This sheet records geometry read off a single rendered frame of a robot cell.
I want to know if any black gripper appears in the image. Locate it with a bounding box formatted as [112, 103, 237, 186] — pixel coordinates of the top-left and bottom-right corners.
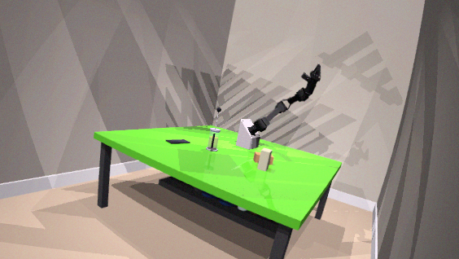
[307, 64, 321, 88]

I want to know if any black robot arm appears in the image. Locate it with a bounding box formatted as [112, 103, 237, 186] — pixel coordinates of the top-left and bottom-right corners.
[247, 72, 315, 135]

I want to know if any beige rectangular block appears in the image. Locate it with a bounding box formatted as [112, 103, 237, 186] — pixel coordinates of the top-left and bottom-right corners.
[257, 148, 273, 171]

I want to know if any orange rectangular block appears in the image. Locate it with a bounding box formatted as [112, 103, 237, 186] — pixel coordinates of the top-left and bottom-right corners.
[253, 151, 273, 165]

